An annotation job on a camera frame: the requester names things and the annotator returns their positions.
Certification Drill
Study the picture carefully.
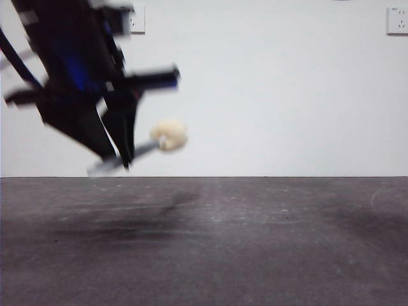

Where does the grey-handled sponge cup brush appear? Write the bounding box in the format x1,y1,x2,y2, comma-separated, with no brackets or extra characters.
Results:
87,118,189,176

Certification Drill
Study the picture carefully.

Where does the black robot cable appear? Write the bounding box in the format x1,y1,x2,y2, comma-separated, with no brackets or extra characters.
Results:
0,25,45,92

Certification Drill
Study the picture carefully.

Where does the white wall socket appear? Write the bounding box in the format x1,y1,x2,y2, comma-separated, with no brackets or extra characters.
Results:
128,5,147,35
386,6,408,36

